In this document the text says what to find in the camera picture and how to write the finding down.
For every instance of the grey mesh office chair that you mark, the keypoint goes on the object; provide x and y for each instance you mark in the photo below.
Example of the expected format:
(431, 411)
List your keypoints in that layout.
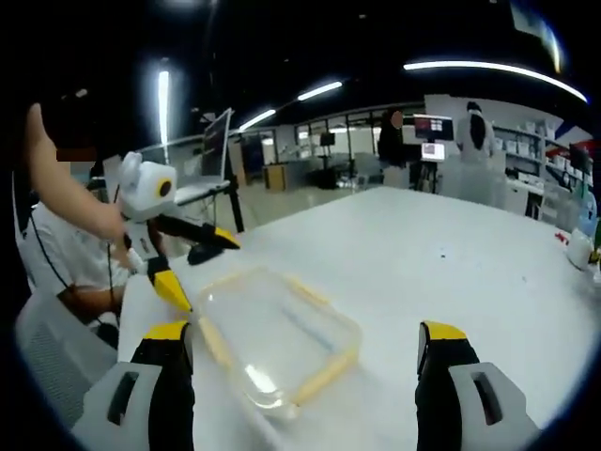
(51, 357)

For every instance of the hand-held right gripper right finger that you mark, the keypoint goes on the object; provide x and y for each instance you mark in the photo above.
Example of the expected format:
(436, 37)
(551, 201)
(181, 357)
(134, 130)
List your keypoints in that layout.
(465, 404)

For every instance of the large computer monitor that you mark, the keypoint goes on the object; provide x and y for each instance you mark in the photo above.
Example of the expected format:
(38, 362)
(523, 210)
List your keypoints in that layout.
(434, 128)

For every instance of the brown cardboard box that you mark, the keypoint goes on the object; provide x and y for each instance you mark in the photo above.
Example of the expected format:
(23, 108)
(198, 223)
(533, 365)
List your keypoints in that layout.
(275, 177)

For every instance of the long ceiling light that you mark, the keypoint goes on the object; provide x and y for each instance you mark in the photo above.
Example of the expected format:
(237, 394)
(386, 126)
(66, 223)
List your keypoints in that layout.
(163, 108)
(493, 70)

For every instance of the small computer monitor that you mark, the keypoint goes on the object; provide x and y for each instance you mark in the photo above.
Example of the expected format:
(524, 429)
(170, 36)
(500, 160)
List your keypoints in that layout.
(433, 152)

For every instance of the white storage shelf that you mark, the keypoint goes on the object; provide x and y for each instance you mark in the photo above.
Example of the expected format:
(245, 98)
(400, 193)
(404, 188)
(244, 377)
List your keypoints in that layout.
(526, 141)

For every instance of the person's white shirt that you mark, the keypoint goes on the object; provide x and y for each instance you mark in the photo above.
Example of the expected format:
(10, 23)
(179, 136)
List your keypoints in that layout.
(70, 253)

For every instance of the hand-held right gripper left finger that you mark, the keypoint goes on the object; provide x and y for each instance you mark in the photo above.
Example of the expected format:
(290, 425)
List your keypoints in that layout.
(141, 404)

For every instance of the short ceiling light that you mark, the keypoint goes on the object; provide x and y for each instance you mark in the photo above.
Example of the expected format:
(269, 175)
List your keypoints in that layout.
(320, 90)
(257, 119)

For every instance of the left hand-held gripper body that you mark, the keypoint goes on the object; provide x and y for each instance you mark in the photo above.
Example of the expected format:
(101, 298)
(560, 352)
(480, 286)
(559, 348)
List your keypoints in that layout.
(143, 192)

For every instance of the screen on black stand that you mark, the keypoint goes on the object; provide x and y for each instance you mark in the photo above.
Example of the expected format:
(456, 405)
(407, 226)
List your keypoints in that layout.
(217, 141)

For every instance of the small red item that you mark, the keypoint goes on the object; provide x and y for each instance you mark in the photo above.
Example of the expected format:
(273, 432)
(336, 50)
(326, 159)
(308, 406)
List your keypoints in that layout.
(562, 237)

